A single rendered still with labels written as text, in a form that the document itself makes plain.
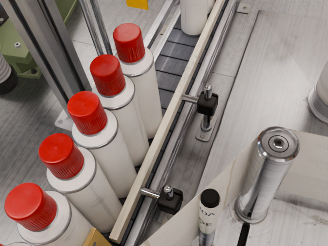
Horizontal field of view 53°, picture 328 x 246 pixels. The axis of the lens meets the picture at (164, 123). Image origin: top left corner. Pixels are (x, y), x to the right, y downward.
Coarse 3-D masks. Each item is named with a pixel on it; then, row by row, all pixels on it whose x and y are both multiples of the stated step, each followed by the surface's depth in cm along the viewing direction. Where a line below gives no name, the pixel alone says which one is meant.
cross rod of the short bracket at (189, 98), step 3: (183, 96) 54; (186, 96) 54; (189, 96) 53; (192, 96) 54; (183, 99) 54; (186, 99) 54; (189, 99) 53; (192, 99) 53; (195, 99) 53; (189, 102) 54; (192, 102) 53; (195, 102) 53
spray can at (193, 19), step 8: (184, 0) 59; (192, 0) 58; (200, 0) 58; (184, 8) 60; (192, 8) 59; (200, 8) 60; (184, 16) 62; (192, 16) 61; (200, 16) 61; (184, 24) 63; (192, 24) 62; (200, 24) 63; (184, 32) 65; (192, 32) 64; (200, 32) 64
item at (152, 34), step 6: (168, 0) 59; (174, 0) 60; (168, 6) 58; (162, 12) 57; (168, 12) 58; (156, 18) 57; (162, 18) 57; (156, 24) 56; (162, 24) 57; (150, 30) 55; (156, 30) 55; (150, 36) 54; (156, 36) 56; (144, 42) 54; (150, 42) 54
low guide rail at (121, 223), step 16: (224, 0) 67; (208, 32) 61; (192, 64) 57; (176, 96) 53; (176, 112) 54; (160, 128) 50; (160, 144) 49; (144, 160) 48; (144, 176) 46; (128, 208) 44; (112, 240) 43
